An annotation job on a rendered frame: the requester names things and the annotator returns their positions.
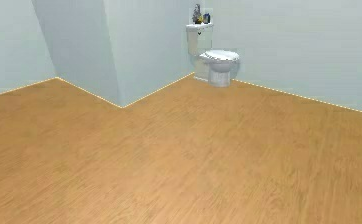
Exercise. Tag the white toilet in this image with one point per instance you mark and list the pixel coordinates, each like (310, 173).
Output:
(219, 63)

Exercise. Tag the yellow small object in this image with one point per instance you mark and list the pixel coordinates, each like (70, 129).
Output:
(199, 21)

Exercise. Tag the blue bottle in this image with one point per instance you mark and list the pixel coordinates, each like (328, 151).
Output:
(207, 18)

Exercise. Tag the grey spray bottle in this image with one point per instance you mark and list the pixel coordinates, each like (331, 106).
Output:
(197, 12)

